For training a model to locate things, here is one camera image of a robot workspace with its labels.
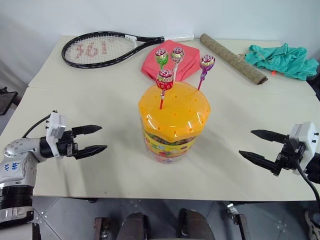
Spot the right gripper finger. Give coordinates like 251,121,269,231
250,128,291,145
238,149,278,174

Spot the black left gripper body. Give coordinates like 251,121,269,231
56,127,79,159

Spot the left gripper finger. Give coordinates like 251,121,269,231
75,145,108,161
72,124,103,138

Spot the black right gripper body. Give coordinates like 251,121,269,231
273,134,306,177

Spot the red wrapped lollipop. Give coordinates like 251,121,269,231
155,69,174,111

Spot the purple wrapped lollipop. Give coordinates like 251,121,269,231
196,53,216,91

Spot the green wrapped lollipop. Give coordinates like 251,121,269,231
154,47,169,73

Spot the white wrapped lollipop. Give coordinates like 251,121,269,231
170,46,186,81

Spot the rusty metal table leg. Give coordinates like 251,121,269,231
226,201,249,240
93,216,110,240

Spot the grey shoe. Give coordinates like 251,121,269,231
304,209,320,240

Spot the black ribbed stand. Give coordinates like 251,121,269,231
0,86,19,117

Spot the clear candy jar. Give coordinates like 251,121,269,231
140,119,198,165

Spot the crumpled green cloth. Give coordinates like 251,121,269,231
244,42,320,82

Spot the black tennis racket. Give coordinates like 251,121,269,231
60,30,195,69

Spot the rolled brown mat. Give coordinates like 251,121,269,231
198,32,269,87

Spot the dark rounded shape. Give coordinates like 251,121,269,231
120,211,150,240
178,208,215,240

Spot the orange perforated plastic lid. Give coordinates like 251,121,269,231
137,80,212,141

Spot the folded red cloth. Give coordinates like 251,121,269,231
140,39,201,82

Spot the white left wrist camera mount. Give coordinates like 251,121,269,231
45,112,67,160

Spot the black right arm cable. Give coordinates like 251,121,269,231
295,149,320,210

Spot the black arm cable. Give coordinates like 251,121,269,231
295,149,320,210
21,113,52,140

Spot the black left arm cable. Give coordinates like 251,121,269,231
21,113,52,140

